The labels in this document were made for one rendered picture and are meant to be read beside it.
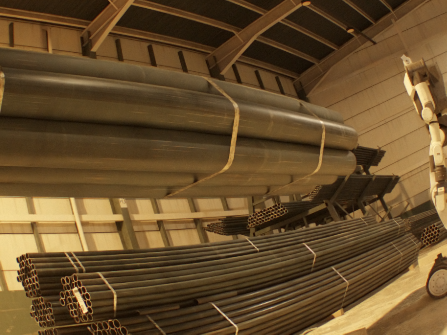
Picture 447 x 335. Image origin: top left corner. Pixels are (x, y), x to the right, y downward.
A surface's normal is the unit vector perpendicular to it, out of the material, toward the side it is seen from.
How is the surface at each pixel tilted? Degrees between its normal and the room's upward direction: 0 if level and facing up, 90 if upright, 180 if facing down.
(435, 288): 90
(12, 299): 90
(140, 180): 153
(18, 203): 90
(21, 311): 90
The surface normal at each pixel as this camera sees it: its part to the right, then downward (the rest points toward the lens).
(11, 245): 0.77, -0.36
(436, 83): -0.42, -0.09
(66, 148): 0.80, 0.21
